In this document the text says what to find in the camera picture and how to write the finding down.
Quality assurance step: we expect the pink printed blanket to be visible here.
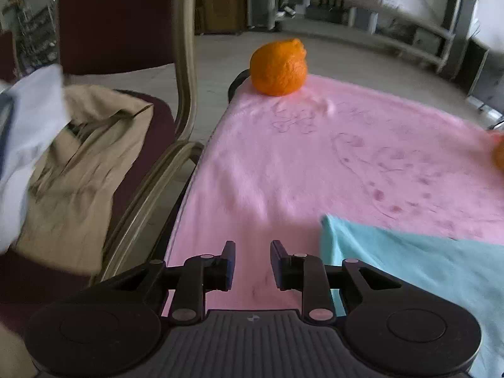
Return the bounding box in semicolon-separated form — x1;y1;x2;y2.
163;74;504;312

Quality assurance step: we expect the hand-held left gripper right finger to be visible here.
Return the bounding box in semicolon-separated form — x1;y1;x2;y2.
270;239;399;322

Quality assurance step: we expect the white garment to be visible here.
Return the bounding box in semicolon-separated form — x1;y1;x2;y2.
0;65;70;253

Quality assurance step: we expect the maroon chair with gold frame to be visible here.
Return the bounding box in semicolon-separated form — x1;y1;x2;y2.
0;0;205;378

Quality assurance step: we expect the orange juice bottle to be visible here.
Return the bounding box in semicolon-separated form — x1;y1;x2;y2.
489;133;504;171

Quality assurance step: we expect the grey curved shelf console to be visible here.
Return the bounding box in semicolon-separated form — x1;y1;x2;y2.
272;0;486;84

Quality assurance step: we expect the bumpy orange citrus fruit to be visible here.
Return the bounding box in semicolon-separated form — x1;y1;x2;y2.
250;38;308;97

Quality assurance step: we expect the beige garment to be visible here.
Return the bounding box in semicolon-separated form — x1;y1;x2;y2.
12;84;155;277

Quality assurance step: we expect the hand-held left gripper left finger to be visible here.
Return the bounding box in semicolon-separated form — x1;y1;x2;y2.
101;240;237;322

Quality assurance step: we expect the teal t-shirt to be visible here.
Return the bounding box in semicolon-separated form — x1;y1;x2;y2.
320;215;504;378

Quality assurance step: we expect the wooden cabinet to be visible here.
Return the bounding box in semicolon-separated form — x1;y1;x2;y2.
195;0;249;35

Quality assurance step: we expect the metal shelf rack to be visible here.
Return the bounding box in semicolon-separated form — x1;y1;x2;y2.
0;0;56;76

